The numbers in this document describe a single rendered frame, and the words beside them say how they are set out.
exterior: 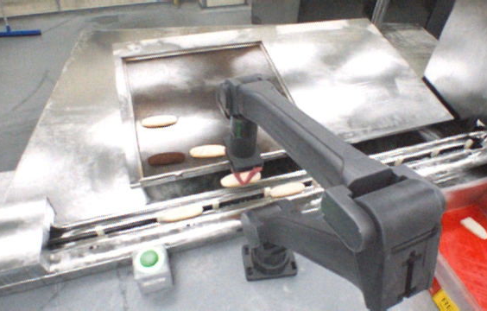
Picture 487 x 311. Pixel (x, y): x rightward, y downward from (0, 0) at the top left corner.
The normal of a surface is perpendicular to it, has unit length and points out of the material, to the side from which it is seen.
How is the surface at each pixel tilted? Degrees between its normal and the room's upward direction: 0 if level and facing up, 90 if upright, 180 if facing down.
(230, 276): 0
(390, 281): 68
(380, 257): 90
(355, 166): 13
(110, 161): 0
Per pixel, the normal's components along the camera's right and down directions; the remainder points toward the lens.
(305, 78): 0.09, -0.59
